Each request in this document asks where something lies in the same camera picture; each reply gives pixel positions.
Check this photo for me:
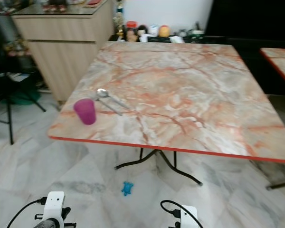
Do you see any purple plastic cup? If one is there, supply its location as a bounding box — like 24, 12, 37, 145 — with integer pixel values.
73, 98, 96, 125

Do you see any small blue toy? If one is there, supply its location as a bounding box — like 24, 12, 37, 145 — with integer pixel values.
121, 181, 134, 196

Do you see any metal fork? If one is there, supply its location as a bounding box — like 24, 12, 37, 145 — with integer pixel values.
93, 98, 122, 116

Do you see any black folding chair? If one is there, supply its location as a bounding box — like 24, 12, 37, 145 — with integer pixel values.
0, 71, 47, 145

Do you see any green basin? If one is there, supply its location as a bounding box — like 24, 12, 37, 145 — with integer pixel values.
14, 89, 41, 105

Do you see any metal spoon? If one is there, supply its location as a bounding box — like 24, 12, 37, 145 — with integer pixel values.
97, 88, 132, 109

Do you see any light wooden cabinet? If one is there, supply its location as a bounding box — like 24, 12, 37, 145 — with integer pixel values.
12, 4, 114, 103

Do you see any dark-haired doll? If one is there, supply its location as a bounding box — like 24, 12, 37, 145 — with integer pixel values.
137, 25, 149, 42

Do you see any gold trophy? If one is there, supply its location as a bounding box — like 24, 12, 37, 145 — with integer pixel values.
113, 0, 125, 40

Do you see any white round figurine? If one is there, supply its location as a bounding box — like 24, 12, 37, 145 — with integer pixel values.
148, 25, 159, 37

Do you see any orange round figurine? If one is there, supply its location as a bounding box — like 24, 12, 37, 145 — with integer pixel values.
159, 25, 171, 38

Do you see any black television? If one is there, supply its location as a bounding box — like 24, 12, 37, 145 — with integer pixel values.
204, 0, 285, 39

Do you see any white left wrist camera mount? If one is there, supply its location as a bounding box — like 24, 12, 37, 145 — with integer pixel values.
46, 191, 66, 224

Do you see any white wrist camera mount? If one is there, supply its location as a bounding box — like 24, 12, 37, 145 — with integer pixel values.
46, 191, 66, 224
180, 206, 199, 228

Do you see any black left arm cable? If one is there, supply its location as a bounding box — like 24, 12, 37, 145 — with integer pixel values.
6, 198, 48, 228

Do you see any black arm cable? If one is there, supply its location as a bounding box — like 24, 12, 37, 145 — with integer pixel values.
6, 198, 48, 228
160, 199, 205, 228

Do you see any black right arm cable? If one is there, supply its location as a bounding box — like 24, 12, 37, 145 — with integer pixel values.
160, 199, 205, 228

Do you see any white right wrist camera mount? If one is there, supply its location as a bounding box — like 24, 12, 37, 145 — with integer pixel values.
180, 206, 199, 228

